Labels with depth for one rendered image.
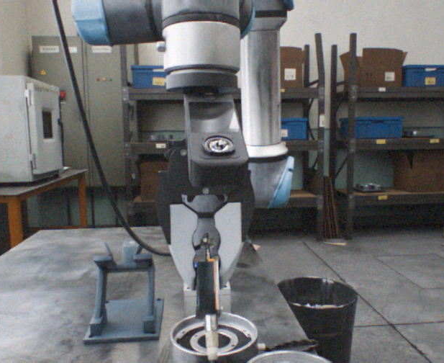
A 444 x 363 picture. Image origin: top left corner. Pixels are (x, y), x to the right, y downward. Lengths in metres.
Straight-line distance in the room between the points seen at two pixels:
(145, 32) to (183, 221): 0.25
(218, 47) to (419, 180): 4.24
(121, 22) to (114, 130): 3.72
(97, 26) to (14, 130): 2.14
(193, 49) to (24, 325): 0.48
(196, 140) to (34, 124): 2.34
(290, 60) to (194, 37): 3.68
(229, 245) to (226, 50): 0.18
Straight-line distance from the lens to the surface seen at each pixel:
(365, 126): 4.29
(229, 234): 0.40
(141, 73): 3.97
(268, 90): 0.87
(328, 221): 4.21
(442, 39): 5.34
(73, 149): 4.32
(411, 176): 4.52
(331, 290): 1.90
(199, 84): 0.38
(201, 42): 0.38
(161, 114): 4.43
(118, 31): 0.54
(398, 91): 4.33
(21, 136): 2.64
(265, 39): 0.86
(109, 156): 4.25
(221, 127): 0.34
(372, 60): 4.32
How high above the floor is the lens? 1.07
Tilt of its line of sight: 7 degrees down
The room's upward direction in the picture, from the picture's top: 1 degrees counter-clockwise
